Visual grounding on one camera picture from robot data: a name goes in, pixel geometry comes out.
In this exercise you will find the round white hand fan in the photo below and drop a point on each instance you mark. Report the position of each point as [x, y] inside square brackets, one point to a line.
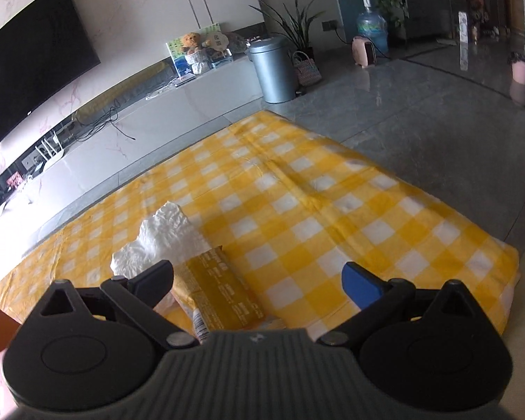
[218, 39]

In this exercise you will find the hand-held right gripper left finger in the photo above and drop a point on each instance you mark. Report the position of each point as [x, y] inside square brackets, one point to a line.
[153, 282]

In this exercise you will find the grey tablet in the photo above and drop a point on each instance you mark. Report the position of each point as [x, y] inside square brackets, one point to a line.
[183, 80]

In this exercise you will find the white router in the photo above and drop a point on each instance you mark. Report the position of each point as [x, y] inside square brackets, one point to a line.
[52, 157]

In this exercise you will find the brown teddy bear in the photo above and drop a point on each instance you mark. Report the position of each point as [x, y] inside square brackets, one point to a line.
[191, 43]

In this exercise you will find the white marble television console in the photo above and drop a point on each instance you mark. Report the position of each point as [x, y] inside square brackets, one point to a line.
[135, 131]

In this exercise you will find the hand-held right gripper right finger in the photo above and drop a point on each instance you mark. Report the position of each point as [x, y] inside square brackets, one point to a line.
[361, 286]

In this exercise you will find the yellow checkered tablecloth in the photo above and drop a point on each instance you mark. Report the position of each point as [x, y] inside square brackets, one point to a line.
[332, 210]

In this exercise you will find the long-leaf green plant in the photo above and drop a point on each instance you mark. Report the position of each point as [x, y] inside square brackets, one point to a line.
[295, 22]

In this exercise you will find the grey metal trash can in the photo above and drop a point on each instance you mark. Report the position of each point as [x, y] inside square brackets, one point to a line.
[273, 72]

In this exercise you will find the yellow label tissue packet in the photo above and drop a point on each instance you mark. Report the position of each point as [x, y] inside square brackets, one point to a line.
[223, 288]

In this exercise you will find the pink space heater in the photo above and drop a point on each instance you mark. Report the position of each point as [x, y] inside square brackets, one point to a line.
[364, 52]

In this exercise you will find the white towel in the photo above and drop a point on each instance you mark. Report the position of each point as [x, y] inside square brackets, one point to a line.
[166, 236]

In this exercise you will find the pink card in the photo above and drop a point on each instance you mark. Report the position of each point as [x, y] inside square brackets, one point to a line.
[15, 182]

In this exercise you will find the tall white narrow box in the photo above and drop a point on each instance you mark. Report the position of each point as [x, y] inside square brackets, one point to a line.
[463, 26]

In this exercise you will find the pink flower pot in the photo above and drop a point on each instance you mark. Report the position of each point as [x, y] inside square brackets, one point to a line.
[521, 70]

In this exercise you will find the colourful painting board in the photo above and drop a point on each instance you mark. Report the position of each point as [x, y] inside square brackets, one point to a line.
[175, 57]

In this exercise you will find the blue water jug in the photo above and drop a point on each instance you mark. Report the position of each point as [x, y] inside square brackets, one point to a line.
[372, 28]

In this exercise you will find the dark cabinet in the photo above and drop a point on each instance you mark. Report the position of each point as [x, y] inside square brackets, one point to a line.
[428, 0]

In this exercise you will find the black curved television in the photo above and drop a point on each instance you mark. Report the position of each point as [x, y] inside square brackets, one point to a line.
[26, 65]

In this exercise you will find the woven basket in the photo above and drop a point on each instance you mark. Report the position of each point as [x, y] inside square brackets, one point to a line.
[307, 70]

